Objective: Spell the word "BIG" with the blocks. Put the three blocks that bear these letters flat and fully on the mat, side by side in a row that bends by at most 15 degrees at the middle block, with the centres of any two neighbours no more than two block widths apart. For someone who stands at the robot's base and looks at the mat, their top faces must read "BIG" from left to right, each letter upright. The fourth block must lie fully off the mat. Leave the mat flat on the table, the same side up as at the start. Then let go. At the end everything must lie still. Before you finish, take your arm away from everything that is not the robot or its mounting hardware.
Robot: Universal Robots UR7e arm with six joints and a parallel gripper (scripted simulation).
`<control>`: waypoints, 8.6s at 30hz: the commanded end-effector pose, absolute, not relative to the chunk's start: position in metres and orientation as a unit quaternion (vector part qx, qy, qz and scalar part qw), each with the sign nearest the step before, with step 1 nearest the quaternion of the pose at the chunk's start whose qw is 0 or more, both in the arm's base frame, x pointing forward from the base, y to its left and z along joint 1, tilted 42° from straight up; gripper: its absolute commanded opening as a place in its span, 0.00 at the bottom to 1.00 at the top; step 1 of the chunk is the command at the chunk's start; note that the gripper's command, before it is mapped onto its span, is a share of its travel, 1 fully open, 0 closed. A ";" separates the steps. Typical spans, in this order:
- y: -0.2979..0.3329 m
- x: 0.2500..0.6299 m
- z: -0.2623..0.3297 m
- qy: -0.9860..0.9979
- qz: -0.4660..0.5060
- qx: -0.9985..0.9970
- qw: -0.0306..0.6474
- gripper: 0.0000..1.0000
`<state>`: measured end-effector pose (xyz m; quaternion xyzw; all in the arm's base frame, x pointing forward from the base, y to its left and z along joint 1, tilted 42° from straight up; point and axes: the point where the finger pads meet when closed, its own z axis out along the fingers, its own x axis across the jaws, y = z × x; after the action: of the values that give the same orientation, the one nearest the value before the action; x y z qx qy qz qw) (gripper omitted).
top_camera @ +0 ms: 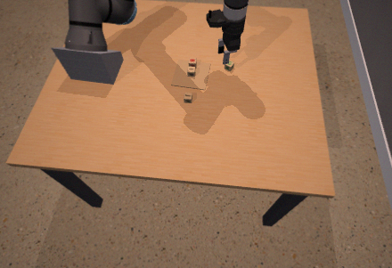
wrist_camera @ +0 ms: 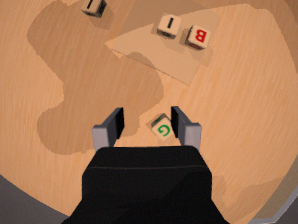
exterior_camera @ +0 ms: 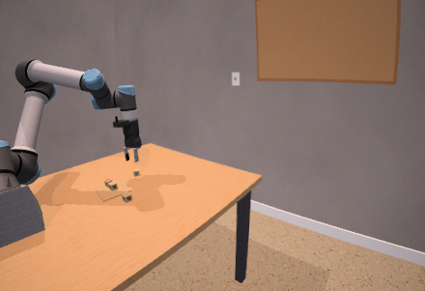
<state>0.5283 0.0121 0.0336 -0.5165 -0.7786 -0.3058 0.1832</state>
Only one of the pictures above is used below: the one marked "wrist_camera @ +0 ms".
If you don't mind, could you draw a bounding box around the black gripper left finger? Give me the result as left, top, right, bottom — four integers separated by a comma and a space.
91, 107, 125, 153

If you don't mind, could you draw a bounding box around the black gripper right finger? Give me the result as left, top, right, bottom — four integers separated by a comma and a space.
171, 106, 202, 151

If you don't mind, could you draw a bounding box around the beige block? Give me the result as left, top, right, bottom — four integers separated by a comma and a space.
185, 24, 212, 51
80, 0, 107, 18
151, 113, 173, 142
157, 12, 183, 39

